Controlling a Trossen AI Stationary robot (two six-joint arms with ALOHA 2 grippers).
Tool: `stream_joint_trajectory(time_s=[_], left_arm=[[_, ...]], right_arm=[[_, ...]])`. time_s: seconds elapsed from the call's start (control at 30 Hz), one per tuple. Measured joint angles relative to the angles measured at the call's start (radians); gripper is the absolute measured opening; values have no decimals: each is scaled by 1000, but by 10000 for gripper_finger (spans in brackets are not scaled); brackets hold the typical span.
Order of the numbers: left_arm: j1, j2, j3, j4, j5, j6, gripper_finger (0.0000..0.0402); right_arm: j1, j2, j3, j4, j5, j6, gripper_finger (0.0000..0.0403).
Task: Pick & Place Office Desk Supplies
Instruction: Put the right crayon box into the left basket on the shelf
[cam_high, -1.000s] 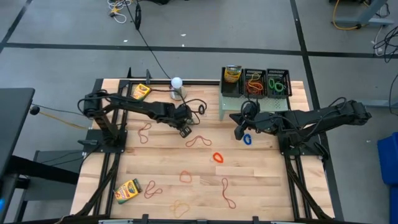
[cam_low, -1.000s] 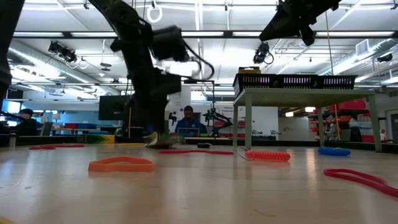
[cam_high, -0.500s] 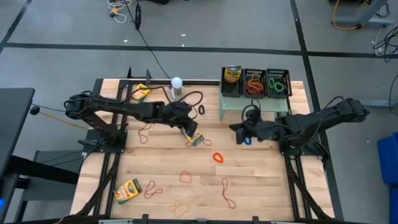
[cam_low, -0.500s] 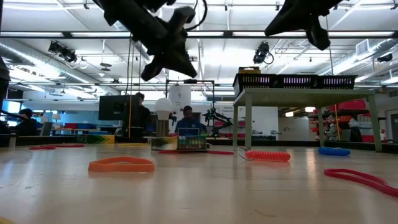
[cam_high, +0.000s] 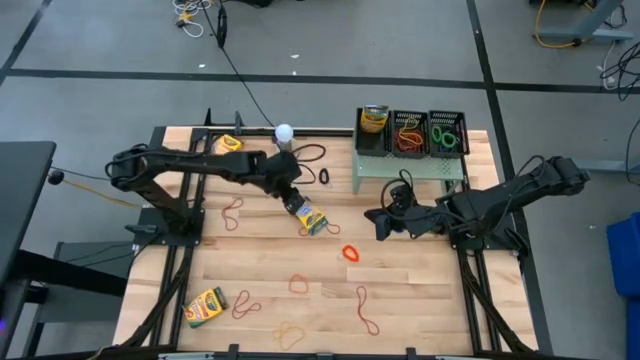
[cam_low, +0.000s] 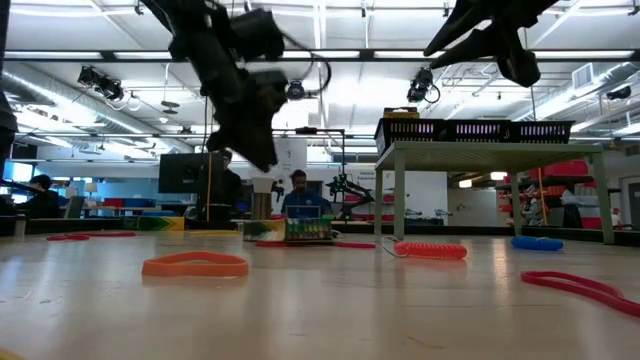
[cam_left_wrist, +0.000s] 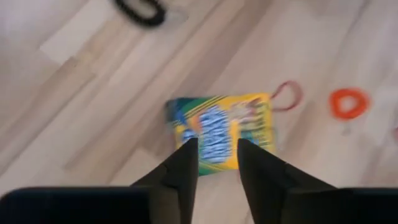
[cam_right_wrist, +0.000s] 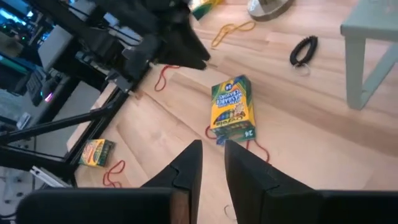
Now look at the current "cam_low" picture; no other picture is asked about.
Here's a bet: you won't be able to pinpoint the blue coil wristband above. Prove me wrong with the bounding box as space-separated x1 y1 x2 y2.
510 235 565 253

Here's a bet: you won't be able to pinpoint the silver ventilation duct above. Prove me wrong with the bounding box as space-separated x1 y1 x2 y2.
499 62 640 137

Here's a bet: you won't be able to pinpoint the black computer monitor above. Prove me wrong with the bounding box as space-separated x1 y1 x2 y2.
158 152 225 195

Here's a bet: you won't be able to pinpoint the red rubber band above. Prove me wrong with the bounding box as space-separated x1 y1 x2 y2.
519 270 640 319
254 240 377 250
45 231 137 242

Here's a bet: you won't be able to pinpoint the red storage bins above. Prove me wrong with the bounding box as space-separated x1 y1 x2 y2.
528 159 590 179

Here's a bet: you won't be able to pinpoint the brass lamp with white bulb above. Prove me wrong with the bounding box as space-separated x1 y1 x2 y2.
251 174 277 221

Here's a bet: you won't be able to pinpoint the laptop computer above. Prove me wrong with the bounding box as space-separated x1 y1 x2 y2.
284 203 323 220

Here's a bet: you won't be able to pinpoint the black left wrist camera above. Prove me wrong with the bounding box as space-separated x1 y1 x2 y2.
229 8 287 62

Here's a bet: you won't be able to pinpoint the black storage rack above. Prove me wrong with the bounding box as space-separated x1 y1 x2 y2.
494 159 624 231

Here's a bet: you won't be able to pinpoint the black slotted plastic basket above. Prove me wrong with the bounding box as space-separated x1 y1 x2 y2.
373 117 449 157
508 120 575 145
444 118 512 144

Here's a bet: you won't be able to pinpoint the person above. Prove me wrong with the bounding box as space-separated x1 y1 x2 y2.
219 148 245 207
18 173 67 220
279 168 335 220

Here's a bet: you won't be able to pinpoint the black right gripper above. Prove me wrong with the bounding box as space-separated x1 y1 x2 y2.
423 0 561 89

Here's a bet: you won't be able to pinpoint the black ceiling fixture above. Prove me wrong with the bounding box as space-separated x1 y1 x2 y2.
605 84 633 101

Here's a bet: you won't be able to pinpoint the orange-red coil wristband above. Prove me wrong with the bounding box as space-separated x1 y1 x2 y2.
380 234 469 261

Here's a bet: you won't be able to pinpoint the black table edge rail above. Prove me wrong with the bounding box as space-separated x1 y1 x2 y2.
0 215 640 237

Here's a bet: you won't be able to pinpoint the Crayola crayon box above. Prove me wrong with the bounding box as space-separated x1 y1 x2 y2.
121 215 186 232
382 106 421 120
242 216 335 244

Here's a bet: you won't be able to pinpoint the black horizontal frame bar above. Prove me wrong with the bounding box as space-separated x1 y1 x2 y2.
0 48 640 64

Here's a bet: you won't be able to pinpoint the black overhead camera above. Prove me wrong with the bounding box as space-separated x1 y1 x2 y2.
285 79 307 102

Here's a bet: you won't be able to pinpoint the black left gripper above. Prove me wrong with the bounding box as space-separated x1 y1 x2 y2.
172 24 290 173

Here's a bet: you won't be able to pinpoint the orange rubber band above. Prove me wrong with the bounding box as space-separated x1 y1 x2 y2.
142 250 250 279

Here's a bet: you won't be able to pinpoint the white ceiling vent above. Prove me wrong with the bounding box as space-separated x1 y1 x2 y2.
572 63 595 90

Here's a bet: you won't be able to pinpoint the green perforated metal shelf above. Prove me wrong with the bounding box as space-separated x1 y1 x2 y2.
373 141 617 245

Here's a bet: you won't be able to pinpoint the black studio light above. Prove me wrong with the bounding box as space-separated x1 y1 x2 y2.
76 65 126 103

